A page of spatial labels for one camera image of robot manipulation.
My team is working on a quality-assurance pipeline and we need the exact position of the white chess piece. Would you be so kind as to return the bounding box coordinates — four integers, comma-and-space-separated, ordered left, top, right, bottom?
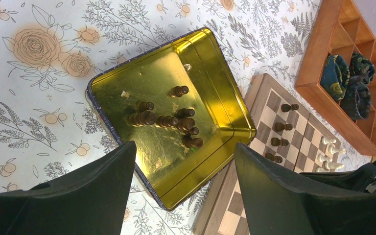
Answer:
328, 145, 346, 154
325, 161, 345, 170

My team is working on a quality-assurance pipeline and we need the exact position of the dark chess pawn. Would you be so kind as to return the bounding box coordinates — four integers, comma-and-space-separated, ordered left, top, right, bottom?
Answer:
274, 122, 293, 132
264, 153, 283, 164
169, 86, 189, 97
281, 103, 300, 113
270, 137, 289, 146

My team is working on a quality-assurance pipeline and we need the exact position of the gold tin box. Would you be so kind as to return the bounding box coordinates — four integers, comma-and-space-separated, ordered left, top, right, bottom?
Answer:
85, 27, 257, 211

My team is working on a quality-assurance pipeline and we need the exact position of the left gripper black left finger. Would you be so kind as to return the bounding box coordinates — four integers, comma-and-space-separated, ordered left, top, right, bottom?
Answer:
0, 141, 137, 235

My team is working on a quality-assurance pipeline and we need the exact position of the dark chess pawn on board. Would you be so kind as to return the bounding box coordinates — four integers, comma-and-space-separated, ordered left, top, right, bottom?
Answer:
281, 103, 300, 113
264, 153, 283, 164
270, 137, 289, 146

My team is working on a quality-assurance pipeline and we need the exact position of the wooden chessboard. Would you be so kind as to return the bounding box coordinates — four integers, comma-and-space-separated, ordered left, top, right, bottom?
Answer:
193, 73, 341, 235

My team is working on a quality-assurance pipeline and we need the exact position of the white chess pawn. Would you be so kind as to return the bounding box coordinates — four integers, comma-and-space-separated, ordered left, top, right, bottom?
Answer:
321, 137, 337, 145
317, 154, 332, 163

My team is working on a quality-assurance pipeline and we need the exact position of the orange wooden compartment tray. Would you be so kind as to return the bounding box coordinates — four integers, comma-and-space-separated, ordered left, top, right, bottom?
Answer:
295, 0, 376, 157

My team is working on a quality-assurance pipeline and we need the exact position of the dark chess piece in tin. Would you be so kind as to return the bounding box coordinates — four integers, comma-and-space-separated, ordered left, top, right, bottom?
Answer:
182, 136, 204, 148
137, 101, 154, 112
156, 116, 179, 127
176, 108, 195, 118

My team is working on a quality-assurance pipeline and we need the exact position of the dark chess pawn in tin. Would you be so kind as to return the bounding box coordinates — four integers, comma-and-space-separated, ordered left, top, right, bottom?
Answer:
169, 86, 189, 97

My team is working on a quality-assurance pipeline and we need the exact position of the floral tablecloth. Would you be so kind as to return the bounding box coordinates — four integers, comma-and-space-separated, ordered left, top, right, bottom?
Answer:
0, 0, 370, 235

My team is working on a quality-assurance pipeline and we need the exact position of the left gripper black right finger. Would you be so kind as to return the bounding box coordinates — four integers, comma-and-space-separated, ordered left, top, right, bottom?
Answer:
234, 143, 376, 235

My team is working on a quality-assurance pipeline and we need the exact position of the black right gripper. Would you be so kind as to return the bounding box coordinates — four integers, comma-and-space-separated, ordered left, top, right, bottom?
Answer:
302, 160, 376, 192

